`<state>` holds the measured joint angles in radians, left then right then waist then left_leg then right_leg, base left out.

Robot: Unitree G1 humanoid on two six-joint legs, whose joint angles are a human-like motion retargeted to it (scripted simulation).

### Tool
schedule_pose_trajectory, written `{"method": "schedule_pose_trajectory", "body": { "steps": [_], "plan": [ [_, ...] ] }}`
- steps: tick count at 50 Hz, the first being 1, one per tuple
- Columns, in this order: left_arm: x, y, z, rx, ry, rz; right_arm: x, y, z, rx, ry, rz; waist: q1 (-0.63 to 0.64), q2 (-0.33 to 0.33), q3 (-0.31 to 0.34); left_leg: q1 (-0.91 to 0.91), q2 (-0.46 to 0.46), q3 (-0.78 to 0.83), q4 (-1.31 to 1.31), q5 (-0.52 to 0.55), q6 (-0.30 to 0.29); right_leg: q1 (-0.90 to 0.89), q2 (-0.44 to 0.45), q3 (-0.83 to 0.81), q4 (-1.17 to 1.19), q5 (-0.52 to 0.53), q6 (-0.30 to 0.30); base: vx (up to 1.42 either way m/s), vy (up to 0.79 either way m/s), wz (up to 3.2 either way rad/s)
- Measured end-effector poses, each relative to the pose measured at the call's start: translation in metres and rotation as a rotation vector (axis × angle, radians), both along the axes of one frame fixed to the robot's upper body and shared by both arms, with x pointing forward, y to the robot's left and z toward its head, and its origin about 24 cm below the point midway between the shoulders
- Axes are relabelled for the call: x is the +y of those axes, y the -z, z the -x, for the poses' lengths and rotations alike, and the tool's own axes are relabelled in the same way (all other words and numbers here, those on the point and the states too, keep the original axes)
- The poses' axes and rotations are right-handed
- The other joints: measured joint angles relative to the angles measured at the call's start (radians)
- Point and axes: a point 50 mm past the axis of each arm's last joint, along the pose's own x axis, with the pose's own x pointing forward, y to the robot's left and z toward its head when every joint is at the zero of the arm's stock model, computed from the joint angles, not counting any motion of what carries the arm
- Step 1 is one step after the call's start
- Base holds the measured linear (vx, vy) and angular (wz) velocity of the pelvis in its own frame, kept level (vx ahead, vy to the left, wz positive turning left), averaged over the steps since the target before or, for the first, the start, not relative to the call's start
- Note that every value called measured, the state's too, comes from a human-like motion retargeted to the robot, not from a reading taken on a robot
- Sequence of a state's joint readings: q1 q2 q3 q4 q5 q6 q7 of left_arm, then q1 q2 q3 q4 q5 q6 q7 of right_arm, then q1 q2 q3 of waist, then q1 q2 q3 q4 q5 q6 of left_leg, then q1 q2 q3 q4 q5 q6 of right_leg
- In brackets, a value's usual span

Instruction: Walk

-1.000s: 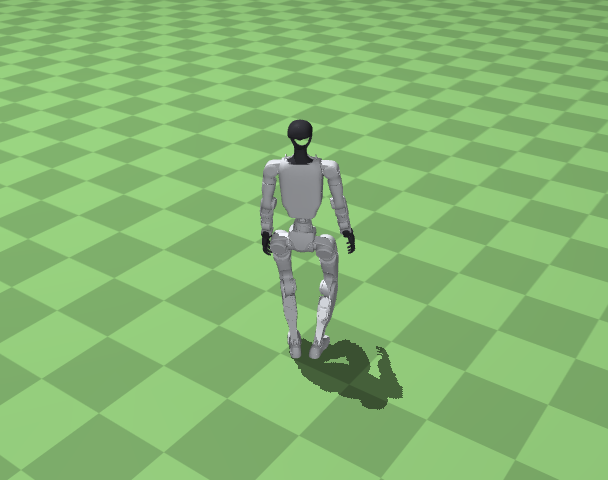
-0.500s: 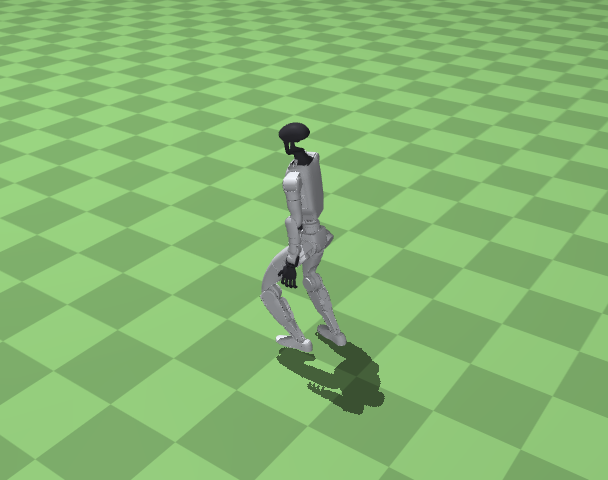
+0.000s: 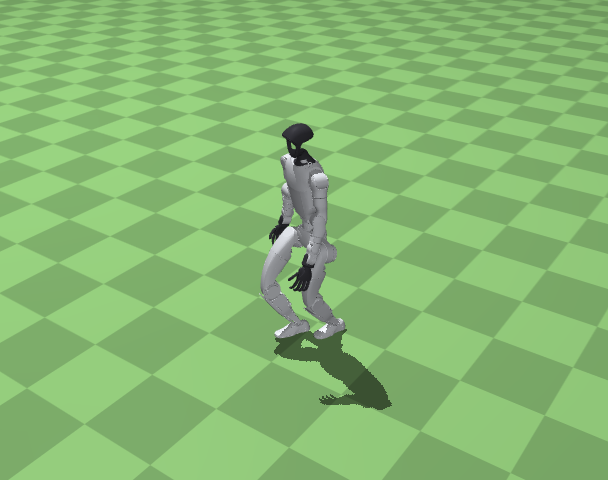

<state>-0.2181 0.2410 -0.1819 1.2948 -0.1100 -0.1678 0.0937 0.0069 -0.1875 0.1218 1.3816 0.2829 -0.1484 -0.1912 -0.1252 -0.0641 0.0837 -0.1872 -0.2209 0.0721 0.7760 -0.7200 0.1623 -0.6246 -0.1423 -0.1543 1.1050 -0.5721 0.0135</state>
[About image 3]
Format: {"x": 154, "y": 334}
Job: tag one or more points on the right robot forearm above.
{"x": 287, "y": 210}

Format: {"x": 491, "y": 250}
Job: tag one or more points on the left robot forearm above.
{"x": 316, "y": 235}

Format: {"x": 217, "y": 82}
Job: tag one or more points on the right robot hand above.
{"x": 278, "y": 230}

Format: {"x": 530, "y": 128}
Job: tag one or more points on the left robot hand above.
{"x": 303, "y": 275}

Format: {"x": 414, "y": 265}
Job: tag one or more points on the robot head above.
{"x": 297, "y": 134}

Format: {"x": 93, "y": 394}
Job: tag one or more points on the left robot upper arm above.
{"x": 319, "y": 183}

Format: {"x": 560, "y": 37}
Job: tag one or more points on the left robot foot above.
{"x": 329, "y": 330}

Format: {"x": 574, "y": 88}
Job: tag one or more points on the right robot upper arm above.
{"x": 285, "y": 189}

